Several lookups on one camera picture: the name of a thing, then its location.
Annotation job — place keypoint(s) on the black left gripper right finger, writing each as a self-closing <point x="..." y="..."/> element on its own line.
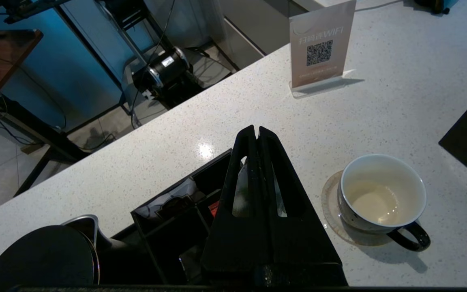
<point x="298" y="243"/>

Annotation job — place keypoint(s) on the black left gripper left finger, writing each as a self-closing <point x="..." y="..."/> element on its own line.
<point x="241" y="243"/>

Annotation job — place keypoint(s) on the black electric kettle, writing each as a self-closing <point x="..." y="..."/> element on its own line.
<point x="43" y="259"/>

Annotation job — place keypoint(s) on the red sachet packet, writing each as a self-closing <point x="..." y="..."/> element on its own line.
<point x="214" y="209"/>

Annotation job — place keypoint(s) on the translucent round coaster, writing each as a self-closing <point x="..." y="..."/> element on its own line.
<point x="330" y="211"/>

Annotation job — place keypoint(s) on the black compartment organizer box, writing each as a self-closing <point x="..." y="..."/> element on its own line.
<point x="176" y="235"/>

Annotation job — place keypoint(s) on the silver foil sachet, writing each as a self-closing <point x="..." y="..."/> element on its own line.
<point x="168" y="198"/>

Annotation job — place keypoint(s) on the black mug white inside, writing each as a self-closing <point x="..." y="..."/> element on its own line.
<point x="379" y="198"/>

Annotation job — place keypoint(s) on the black background robot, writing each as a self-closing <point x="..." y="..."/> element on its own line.
<point x="164" y="69"/>

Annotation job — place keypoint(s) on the QR code sign stand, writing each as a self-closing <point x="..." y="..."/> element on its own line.
<point x="320" y="48"/>

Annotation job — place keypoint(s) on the wooden desk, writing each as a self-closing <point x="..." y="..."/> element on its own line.
<point x="2" y="61"/>

